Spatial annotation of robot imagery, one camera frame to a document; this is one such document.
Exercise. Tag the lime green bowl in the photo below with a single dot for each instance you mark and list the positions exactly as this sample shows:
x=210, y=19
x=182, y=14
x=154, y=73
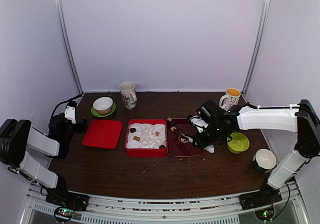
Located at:
x=237, y=143

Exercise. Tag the white block chocolate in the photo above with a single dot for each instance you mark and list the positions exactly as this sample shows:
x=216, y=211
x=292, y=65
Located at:
x=146, y=138

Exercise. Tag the aluminium frame post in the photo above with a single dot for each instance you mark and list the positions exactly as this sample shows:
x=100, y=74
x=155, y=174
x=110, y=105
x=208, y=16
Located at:
x=263, y=20
x=67, y=45

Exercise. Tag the white paper cupcake liners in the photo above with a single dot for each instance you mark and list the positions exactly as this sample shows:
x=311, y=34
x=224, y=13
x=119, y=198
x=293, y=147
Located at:
x=133, y=144

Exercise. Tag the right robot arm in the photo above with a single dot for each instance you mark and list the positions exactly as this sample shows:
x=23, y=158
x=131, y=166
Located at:
x=295, y=123

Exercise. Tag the white round chocolate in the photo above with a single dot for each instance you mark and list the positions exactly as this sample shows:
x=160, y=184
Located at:
x=158, y=140

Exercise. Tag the dark bowl white inside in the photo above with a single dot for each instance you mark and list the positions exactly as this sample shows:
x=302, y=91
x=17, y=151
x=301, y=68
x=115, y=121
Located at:
x=264, y=161

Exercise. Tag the right aluminium frame post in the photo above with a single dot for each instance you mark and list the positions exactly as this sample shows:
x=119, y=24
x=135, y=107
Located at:
x=263, y=20

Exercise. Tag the red tin box base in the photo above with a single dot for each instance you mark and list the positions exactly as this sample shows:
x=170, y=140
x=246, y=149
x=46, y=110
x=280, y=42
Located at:
x=146, y=153

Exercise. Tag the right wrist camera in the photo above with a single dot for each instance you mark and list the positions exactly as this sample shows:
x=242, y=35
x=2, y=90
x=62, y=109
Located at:
x=197, y=122

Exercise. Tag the white bowl on saucer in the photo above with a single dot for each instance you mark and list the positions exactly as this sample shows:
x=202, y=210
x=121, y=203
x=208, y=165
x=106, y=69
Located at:
x=103, y=104

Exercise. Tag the white mug yellow inside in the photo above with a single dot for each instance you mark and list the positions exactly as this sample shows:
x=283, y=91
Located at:
x=229, y=99

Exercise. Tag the red chocolate tray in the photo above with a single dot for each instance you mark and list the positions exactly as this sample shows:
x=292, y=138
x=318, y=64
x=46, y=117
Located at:
x=177, y=148

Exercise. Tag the red tin lid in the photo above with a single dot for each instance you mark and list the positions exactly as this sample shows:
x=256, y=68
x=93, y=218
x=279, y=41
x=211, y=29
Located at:
x=103, y=134

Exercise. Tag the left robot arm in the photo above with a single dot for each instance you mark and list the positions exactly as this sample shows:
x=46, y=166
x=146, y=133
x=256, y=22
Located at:
x=19, y=138

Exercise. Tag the tall white patterned mug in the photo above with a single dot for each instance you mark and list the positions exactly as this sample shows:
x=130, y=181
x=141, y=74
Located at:
x=128, y=94

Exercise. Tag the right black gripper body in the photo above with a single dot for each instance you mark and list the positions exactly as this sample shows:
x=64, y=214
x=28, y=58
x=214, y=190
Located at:
x=214, y=133

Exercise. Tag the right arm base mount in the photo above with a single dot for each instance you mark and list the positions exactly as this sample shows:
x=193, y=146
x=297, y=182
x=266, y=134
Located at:
x=256, y=200

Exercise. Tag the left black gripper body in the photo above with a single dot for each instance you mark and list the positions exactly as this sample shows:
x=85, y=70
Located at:
x=79, y=129

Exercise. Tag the front aluminium rail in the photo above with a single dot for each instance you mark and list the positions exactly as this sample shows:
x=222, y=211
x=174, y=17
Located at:
x=225, y=209

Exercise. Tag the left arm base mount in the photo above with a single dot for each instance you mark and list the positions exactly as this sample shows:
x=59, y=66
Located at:
x=73, y=201

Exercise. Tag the green saucer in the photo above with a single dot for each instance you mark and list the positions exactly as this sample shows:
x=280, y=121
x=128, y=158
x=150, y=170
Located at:
x=103, y=114

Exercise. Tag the metal serving tongs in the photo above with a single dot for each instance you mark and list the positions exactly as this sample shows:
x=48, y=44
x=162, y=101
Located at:
x=184, y=136

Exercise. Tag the left aluminium frame post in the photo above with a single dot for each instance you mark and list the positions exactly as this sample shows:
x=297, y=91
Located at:
x=67, y=45

